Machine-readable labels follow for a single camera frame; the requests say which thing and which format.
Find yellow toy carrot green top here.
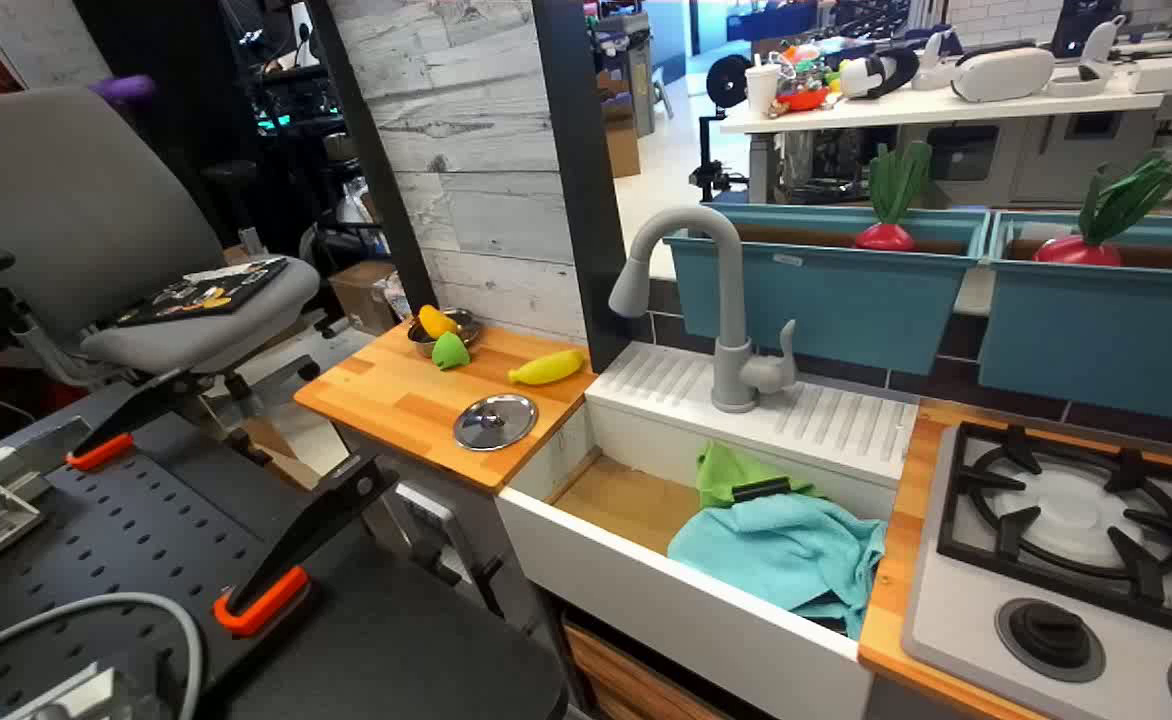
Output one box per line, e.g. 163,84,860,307
416,299,472,374

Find small metal bowl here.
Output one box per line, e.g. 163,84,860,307
405,303,488,352

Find yellow toy banana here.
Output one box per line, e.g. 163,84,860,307
502,347,589,392

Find round metal plate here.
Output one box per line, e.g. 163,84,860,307
453,392,542,455

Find grey toy faucet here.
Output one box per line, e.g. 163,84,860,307
602,199,803,414

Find green cloth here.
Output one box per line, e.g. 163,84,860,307
692,438,823,510

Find wooden counter block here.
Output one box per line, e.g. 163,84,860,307
292,321,599,494

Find black vertical pillar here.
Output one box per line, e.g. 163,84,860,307
529,0,636,374

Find white toy sink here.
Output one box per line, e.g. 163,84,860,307
494,341,925,720

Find brown cardboard box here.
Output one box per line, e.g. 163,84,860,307
324,256,413,341

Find teal planter box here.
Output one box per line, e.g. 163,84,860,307
976,208,1172,433
669,194,994,380

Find teal towel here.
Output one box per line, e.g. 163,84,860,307
665,493,890,644

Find black slanted beam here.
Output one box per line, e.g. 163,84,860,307
298,0,445,321

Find wooden drawer front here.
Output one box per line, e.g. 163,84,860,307
560,616,735,720

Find white cup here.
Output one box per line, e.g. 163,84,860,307
742,56,786,124

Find red toy radish green leaves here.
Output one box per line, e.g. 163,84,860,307
850,136,940,256
1031,153,1172,266

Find wooden stove counter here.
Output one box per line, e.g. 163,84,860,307
856,394,1172,720

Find black tablet board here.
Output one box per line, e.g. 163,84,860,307
111,250,296,330

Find white background table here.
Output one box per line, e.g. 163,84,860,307
717,59,1172,208

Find black stove grate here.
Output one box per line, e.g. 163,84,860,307
932,421,1172,649

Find grey toy stove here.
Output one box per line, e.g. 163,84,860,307
899,421,1172,720

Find black perforated board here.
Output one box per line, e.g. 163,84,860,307
0,403,573,720

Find white oval headset device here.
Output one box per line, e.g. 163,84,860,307
947,43,1058,108

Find purple knob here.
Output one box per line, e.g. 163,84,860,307
91,70,158,110

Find grey office chair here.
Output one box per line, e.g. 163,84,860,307
0,84,327,380

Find black clamp orange handle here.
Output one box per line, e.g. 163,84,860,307
60,368,205,479
209,455,394,644

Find grey cable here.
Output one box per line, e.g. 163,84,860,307
0,589,209,720

